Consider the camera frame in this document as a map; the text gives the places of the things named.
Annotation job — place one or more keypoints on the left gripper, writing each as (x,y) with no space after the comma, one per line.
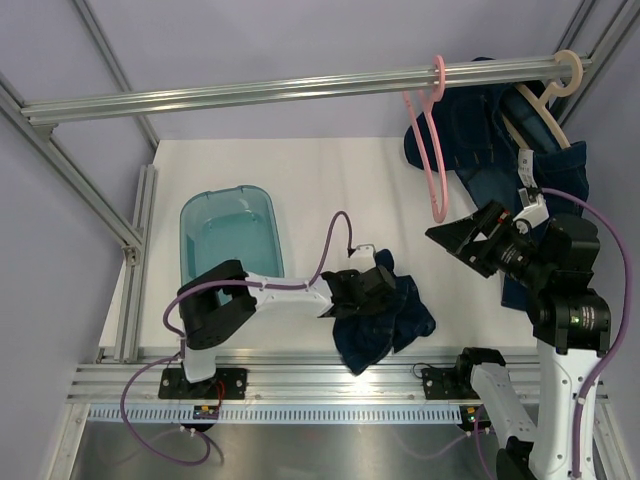
(371,309)

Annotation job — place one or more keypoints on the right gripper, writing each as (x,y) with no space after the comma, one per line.
(460,237)

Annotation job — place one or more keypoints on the dark denim skirt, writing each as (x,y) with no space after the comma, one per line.
(364,340)

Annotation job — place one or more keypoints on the beige wooden hanger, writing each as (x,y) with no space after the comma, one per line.
(526,115)

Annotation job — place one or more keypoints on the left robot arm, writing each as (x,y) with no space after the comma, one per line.
(209,310)

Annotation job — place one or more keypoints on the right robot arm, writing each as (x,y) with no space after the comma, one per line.
(571,326)

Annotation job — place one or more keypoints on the teal plastic basin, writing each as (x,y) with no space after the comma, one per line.
(230,224)

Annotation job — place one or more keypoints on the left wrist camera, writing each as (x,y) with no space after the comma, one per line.
(361,252)

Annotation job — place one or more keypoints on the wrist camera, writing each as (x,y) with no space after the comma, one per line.
(534,210)
(361,252)

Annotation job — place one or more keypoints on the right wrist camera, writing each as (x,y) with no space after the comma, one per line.
(534,210)

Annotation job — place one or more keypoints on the right aluminium frame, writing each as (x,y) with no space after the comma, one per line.
(599,31)

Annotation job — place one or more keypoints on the aluminium frame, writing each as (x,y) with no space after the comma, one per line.
(132,236)
(599,31)

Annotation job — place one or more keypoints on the aluminium hanging rail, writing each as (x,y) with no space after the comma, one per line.
(129,104)

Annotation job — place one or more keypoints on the left aluminium frame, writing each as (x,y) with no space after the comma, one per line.
(132,236)

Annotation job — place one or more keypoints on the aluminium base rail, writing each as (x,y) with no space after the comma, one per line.
(304,378)

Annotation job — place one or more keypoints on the slotted cable duct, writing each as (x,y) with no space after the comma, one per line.
(296,414)

